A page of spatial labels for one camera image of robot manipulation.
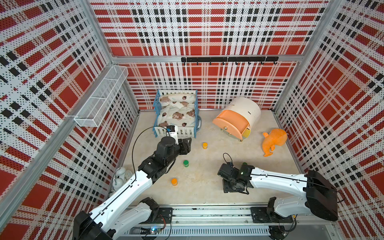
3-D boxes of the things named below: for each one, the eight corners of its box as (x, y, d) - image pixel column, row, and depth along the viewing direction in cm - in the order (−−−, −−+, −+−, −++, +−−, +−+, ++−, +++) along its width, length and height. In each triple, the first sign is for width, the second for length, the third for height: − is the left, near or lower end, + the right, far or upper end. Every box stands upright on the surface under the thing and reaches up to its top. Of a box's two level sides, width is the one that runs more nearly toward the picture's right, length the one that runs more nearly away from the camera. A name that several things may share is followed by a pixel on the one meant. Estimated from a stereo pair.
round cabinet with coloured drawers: (211, 140, 105) (213, 116, 86) (231, 116, 120) (237, 92, 101) (236, 155, 97) (244, 133, 78) (254, 128, 112) (265, 104, 92)
